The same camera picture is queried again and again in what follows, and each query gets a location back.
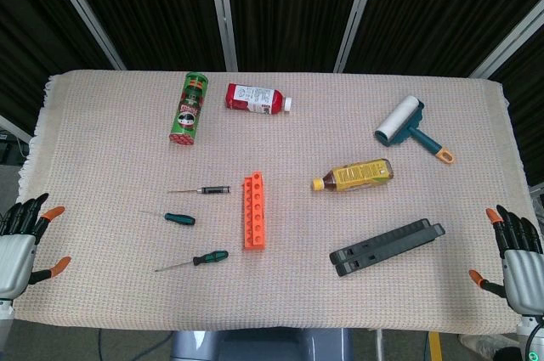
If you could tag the grey robot torso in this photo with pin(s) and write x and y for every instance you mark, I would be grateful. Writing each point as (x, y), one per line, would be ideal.
(255, 346)

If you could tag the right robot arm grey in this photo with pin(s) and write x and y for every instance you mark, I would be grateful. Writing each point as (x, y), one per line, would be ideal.
(533, 335)

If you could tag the red juice bottle white cap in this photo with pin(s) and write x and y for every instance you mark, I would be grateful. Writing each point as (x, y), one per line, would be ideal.
(251, 99)

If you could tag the orange screwdriver holder block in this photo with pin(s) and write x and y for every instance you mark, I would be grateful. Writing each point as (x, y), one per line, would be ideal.
(255, 216)

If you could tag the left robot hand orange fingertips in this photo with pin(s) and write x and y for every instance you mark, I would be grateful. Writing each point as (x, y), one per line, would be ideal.
(17, 250)

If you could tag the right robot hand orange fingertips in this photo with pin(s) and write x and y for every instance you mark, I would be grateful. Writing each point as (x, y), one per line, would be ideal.
(525, 267)

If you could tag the beige woven tablecloth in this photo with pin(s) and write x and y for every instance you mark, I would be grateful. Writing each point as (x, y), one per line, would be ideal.
(106, 157)

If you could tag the long green black screwdriver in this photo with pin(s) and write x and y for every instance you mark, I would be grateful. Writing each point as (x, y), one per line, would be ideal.
(210, 257)

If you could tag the yellow label tea bottle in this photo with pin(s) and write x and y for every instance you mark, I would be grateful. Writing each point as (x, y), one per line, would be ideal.
(357, 176)

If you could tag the green Pringles can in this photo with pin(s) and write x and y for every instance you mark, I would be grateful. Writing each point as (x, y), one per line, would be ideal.
(189, 110)

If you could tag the grey metal partition post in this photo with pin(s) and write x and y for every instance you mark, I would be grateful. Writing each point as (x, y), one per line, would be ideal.
(15, 129)
(357, 12)
(223, 12)
(510, 43)
(84, 12)

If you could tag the teal lint roller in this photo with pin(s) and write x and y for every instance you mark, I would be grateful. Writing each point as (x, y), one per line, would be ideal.
(397, 119)

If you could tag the black metal precision screwdriver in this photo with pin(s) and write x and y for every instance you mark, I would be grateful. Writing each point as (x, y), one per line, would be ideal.
(214, 190)

